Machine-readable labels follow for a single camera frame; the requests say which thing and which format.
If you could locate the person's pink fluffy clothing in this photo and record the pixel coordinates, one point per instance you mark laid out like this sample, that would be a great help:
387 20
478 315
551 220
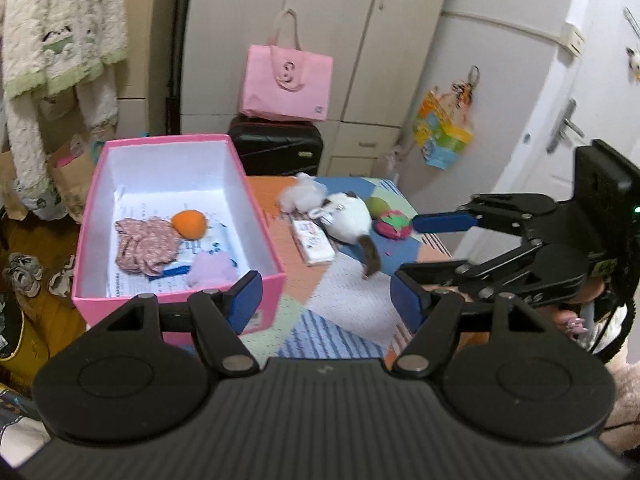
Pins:
625 395

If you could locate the yellow bucket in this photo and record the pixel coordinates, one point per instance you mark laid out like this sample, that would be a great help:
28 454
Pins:
30 345

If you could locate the purple plush toy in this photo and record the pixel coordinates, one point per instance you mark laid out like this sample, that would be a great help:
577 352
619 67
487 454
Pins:
212 270

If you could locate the white door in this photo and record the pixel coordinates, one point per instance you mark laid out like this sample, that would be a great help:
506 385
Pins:
600 85

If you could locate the person's right hand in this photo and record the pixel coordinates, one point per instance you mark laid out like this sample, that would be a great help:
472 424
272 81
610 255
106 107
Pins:
570 322

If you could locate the stuffed brown paper bag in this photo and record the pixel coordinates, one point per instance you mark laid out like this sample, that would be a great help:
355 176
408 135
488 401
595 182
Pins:
70 180

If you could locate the beige wooden cabinet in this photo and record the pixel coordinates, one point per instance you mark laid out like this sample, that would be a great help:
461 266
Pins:
145 60

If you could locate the orange plush toy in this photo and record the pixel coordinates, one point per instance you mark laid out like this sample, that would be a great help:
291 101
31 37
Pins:
189 224

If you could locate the white cat plush toy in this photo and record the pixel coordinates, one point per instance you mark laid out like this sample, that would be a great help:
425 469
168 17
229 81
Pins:
350 217

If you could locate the white fluffy pouch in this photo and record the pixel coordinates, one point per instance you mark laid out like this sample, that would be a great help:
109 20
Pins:
302 192

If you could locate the printed paper sheet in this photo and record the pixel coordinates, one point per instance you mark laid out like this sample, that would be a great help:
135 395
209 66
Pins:
145 205

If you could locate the pink cardboard box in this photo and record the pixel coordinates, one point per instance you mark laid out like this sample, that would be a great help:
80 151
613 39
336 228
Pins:
150 170

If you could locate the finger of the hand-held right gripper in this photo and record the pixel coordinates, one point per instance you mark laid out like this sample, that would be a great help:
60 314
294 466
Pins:
445 222
440 272

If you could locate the pink floral cloth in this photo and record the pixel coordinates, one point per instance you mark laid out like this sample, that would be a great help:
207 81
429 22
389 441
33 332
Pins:
145 245

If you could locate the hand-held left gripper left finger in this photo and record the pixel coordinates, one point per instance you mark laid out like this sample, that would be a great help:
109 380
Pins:
247 295

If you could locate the red strawberry plush toy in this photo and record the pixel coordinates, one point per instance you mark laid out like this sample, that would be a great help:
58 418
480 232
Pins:
395 225

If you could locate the orange hanging ornament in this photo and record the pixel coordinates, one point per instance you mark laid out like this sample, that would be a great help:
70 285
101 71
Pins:
462 87

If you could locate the pink shopping bag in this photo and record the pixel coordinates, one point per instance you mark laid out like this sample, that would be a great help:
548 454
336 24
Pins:
285 90

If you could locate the green plush toy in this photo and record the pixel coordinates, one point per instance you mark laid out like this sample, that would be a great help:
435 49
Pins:
377 206

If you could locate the colourful gift bag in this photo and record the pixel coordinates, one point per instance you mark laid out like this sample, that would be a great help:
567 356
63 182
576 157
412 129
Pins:
440 140

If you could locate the small white tissue packet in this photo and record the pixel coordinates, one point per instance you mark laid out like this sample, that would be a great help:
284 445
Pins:
312 240

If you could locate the light wooden wardrobe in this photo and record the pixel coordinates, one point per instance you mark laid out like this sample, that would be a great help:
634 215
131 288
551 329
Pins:
350 35

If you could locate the small hanging plush ornament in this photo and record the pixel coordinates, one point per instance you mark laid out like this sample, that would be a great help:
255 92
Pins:
635 60

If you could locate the patchwork tablecloth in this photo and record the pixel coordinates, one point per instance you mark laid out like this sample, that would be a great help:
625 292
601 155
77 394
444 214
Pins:
345 300

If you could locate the blue white wet wipes pack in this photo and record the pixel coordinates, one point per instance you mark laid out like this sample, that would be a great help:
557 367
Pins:
200 246

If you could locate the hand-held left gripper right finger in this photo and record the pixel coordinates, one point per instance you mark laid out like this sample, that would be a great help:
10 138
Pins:
405 302

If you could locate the black suitcase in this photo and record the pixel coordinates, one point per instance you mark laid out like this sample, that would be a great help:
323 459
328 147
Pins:
275 145

